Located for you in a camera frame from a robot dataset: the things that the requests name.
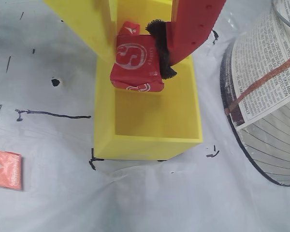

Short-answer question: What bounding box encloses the yellow three-compartment box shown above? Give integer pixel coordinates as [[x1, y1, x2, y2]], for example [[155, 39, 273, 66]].
[[93, 0, 203, 161]]

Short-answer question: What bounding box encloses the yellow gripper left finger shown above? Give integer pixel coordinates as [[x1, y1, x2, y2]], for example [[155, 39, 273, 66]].
[[43, 0, 117, 62]]

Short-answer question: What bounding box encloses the thin grey wire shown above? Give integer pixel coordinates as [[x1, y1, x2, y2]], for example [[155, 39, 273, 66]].
[[271, 0, 290, 34]]

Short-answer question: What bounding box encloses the white plastic table cover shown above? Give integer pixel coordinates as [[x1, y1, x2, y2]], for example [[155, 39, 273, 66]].
[[0, 0, 290, 232]]

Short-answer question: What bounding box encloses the orange Starburst candy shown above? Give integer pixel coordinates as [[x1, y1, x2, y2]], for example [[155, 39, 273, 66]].
[[0, 149, 24, 191]]

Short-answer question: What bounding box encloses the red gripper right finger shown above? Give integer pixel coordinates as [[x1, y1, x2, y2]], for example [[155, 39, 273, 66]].
[[145, 0, 227, 80]]

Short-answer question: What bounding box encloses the white container with printed label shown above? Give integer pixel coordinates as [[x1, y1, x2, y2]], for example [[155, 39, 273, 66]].
[[219, 0, 290, 187]]

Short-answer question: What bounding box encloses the brown rubber band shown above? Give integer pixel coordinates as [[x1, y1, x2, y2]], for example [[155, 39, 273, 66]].
[[224, 52, 290, 116]]

